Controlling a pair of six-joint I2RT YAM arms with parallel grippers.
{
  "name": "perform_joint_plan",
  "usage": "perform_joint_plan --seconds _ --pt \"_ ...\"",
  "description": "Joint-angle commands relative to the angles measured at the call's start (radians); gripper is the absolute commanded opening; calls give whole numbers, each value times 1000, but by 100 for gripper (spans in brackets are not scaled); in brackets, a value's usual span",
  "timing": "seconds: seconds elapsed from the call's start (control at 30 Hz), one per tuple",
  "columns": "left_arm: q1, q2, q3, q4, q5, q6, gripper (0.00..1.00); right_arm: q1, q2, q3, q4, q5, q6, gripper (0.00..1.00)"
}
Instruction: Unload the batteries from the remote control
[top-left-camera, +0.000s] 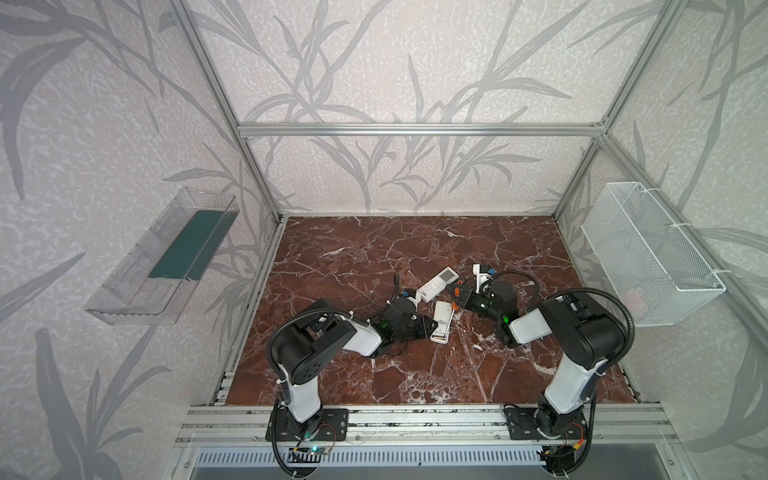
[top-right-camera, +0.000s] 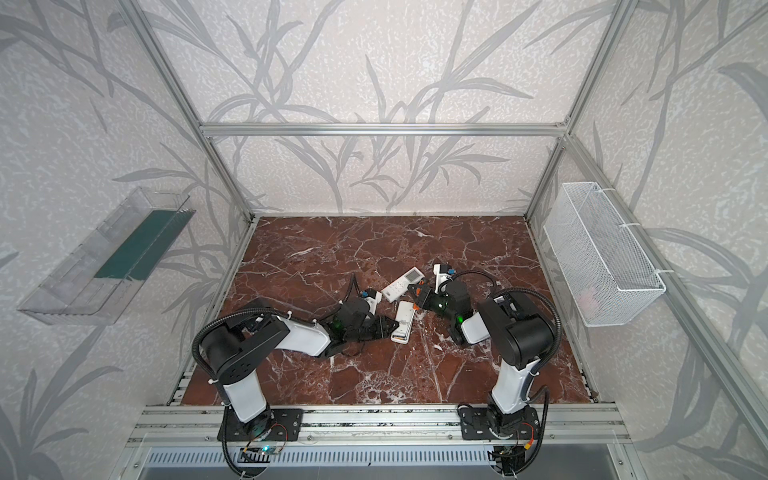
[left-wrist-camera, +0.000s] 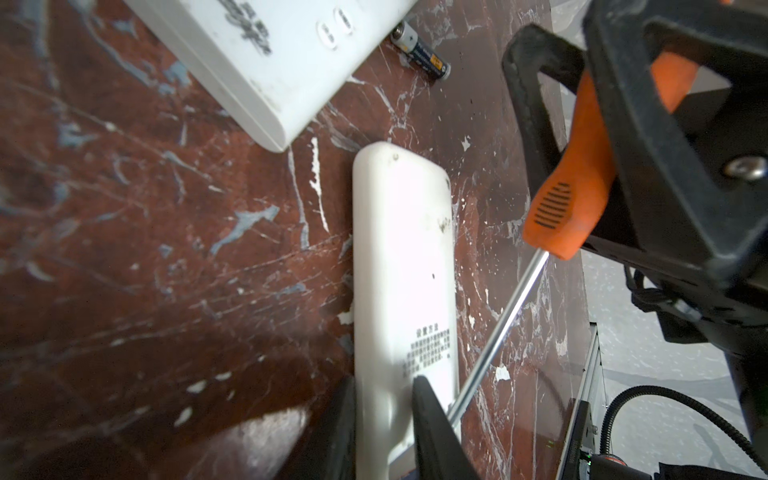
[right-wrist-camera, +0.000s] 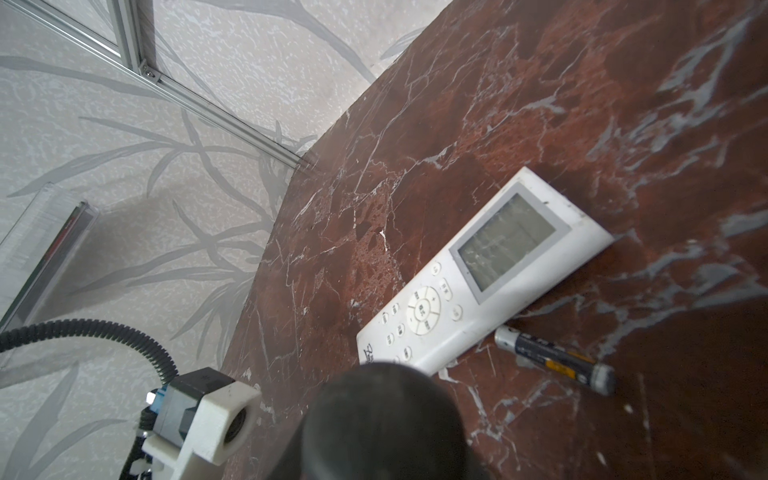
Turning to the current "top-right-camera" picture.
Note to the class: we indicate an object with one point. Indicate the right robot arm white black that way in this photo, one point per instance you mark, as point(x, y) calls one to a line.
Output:
point(521, 323)

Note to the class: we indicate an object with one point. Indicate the small circuit board with wires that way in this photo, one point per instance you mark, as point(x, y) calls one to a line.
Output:
point(252, 453)

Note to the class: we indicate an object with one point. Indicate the white remote being unloaded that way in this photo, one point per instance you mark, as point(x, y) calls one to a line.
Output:
point(404, 317)

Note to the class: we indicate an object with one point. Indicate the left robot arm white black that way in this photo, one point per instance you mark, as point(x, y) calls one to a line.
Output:
point(231, 348)

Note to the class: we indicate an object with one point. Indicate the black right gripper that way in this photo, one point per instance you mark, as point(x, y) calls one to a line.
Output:
point(426, 295)

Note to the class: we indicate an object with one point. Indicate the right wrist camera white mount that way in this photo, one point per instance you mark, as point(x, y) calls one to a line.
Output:
point(442, 272)

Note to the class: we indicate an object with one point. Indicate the aluminium frame post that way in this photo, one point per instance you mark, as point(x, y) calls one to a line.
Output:
point(139, 23)
point(616, 26)

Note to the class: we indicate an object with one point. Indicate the aluminium horizontal frame bar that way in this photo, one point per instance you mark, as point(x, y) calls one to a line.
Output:
point(381, 129)

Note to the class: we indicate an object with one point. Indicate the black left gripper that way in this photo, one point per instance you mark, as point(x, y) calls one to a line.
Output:
point(372, 321)

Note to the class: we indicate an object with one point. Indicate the orange handled screwdriver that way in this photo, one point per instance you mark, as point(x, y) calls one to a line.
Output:
point(415, 292)

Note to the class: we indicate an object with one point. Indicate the white remote with display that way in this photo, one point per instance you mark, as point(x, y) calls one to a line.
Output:
point(399, 287)

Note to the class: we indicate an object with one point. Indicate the white wire mesh basket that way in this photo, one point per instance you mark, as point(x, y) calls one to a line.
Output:
point(609, 275)

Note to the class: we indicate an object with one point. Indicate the aluminium frame post left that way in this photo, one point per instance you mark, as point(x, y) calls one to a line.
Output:
point(139, 23)

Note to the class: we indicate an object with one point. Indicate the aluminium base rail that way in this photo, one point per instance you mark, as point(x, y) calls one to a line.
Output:
point(338, 425)

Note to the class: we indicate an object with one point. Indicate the clear plastic wall tray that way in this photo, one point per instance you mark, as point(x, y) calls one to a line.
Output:
point(96, 282)

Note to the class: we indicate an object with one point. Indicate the aluminium frame post right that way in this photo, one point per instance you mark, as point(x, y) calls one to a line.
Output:
point(616, 26)

